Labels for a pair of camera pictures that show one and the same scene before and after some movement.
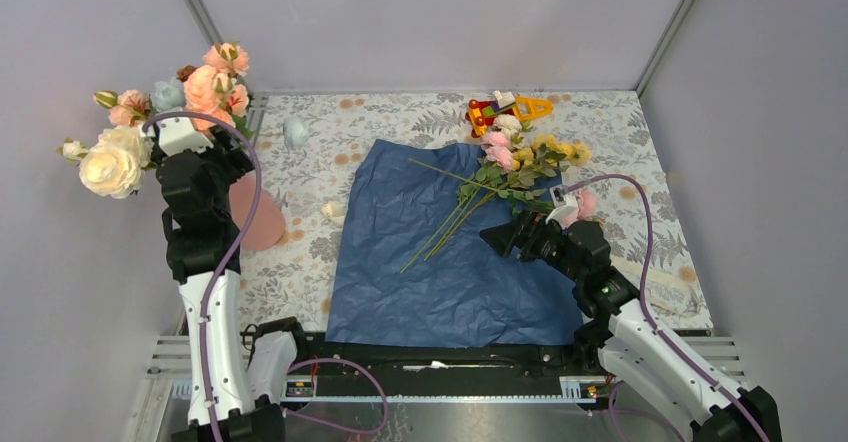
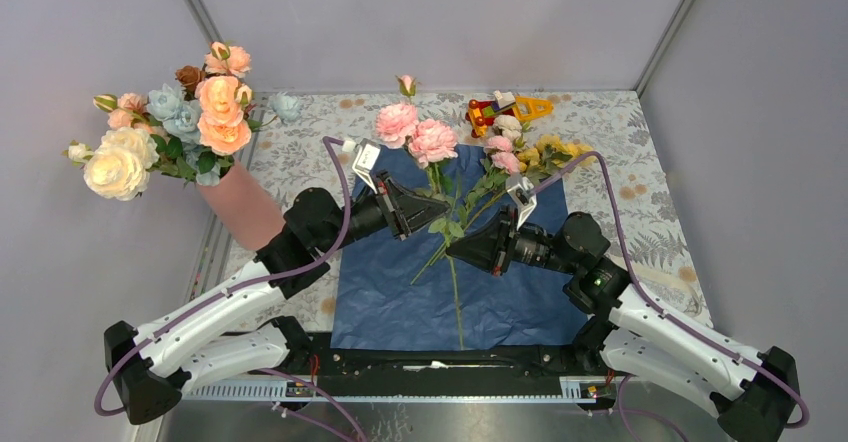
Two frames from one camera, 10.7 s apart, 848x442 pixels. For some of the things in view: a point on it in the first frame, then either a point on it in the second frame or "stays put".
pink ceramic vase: [265, 225] stays put
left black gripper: [235, 161] -> [404, 211]
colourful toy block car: [481, 114] stays put
